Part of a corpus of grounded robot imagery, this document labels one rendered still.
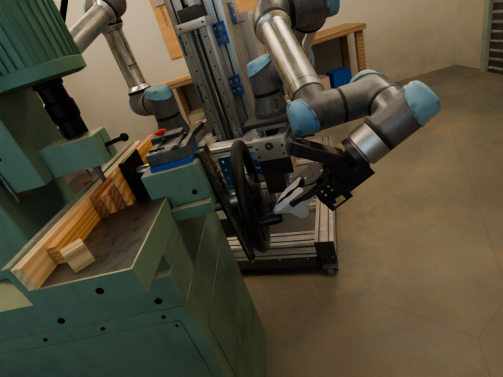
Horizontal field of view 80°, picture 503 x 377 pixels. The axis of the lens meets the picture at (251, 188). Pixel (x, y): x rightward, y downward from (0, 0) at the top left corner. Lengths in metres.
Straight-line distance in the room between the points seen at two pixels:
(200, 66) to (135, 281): 1.09
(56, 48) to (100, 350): 0.67
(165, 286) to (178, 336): 0.16
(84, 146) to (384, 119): 0.62
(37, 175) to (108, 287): 0.34
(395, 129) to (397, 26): 3.87
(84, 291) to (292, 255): 1.10
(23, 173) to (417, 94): 0.80
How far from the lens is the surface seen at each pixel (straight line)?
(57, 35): 0.75
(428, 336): 1.43
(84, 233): 0.72
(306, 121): 0.62
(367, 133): 0.59
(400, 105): 0.60
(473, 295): 1.58
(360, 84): 0.67
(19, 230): 0.88
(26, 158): 0.81
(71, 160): 0.80
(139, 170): 0.77
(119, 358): 0.91
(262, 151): 1.23
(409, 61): 4.58
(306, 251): 1.51
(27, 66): 0.72
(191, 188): 0.69
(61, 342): 0.92
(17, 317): 0.89
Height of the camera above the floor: 1.19
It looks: 28 degrees down
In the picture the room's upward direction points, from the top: 18 degrees counter-clockwise
